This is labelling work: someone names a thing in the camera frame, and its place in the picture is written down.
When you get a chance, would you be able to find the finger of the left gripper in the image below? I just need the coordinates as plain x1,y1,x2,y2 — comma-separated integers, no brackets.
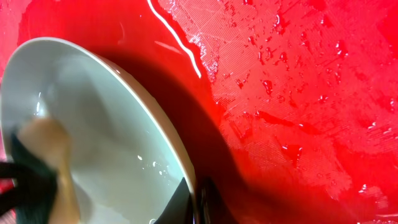
0,189,27,216
0,162,24,179

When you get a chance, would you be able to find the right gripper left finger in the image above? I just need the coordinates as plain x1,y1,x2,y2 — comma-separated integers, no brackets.
154,178,194,224

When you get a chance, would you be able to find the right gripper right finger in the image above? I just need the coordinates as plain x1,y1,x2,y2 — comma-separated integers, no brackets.
198,178,238,224

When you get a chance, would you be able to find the green and yellow sponge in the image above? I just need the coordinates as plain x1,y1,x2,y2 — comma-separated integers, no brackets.
10,118,80,224

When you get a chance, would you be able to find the teal round plate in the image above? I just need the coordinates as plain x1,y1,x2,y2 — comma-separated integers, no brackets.
1,37,198,223

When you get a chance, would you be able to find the red plastic tray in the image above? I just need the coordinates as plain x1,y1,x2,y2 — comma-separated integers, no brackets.
1,0,397,223

